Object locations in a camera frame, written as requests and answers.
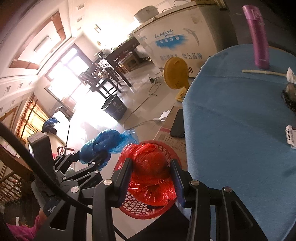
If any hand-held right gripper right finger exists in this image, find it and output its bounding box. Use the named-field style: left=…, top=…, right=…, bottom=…
left=170, top=159, right=270, bottom=241

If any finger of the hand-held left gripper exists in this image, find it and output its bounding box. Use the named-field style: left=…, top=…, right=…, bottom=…
left=60, top=152, right=112, bottom=191
left=53, top=148, right=81, bottom=172

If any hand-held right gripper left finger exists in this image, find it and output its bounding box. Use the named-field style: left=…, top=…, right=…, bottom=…
left=35, top=158, right=134, bottom=241

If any red plastic bag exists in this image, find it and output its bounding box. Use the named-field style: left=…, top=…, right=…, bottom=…
left=119, top=144, right=178, bottom=207

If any blue plastic bag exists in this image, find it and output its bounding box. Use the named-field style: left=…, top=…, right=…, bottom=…
left=80, top=129, right=140, bottom=171

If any red mesh plastic basket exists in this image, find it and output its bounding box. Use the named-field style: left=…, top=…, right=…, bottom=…
left=113, top=140, right=188, bottom=219

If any person's left forearm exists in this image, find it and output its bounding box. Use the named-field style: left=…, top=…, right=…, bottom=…
left=6, top=206, right=48, bottom=241

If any black trash bin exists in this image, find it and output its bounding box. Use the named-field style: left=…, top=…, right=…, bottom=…
left=101, top=93, right=127, bottom=120

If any white furniture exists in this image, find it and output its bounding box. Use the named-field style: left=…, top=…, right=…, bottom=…
left=50, top=111, right=71, bottom=145

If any wooden display cabinet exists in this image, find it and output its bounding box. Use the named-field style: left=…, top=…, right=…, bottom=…
left=0, top=93, right=51, bottom=209

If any cardboard box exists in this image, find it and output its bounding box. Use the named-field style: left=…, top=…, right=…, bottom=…
left=153, top=106, right=188, bottom=169

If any black phone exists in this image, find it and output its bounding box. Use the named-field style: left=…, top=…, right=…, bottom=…
left=169, top=108, right=185, bottom=138

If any dark wooden chair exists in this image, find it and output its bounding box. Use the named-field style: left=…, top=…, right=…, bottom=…
left=92, top=54, right=125, bottom=87
left=79, top=71, right=117, bottom=99

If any glass balcony door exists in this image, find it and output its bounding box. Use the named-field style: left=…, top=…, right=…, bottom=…
left=45, top=44, right=93, bottom=116

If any blue table cloth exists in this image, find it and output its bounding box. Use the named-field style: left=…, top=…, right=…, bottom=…
left=182, top=44, right=296, bottom=241

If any ceiling lamp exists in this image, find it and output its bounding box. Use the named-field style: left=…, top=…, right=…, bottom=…
left=33, top=36, right=50, bottom=52

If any yellow fan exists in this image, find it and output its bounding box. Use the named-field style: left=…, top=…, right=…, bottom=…
left=164, top=57, right=190, bottom=101

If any light wooden stool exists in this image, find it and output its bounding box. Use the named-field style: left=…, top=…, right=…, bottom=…
left=121, top=54, right=139, bottom=72

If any dark wooden dining table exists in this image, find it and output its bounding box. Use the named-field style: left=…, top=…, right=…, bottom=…
left=105, top=37, right=142, bottom=87

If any white comb-like object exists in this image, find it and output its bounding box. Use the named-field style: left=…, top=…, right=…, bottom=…
left=285, top=125, right=296, bottom=149

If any white thin stick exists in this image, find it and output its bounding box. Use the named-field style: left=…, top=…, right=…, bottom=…
left=242, top=69, right=287, bottom=76

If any dark crumpled wrapper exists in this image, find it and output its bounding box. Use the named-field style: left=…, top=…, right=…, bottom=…
left=281, top=83, right=296, bottom=108

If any white chest freezer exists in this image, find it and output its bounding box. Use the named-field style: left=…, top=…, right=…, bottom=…
left=132, top=0, right=238, bottom=78

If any white crumpled tissue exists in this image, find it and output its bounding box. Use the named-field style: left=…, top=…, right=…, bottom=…
left=286, top=68, right=296, bottom=84

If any white rice cooker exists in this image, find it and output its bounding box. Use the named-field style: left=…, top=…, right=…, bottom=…
left=134, top=6, right=160, bottom=24

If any purple bottle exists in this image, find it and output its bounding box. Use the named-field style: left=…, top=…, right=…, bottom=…
left=242, top=5, right=270, bottom=69

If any black cable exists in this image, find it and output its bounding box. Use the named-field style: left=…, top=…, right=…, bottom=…
left=0, top=122, right=93, bottom=215

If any grey floor cable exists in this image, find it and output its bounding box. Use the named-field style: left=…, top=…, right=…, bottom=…
left=122, top=82, right=162, bottom=130

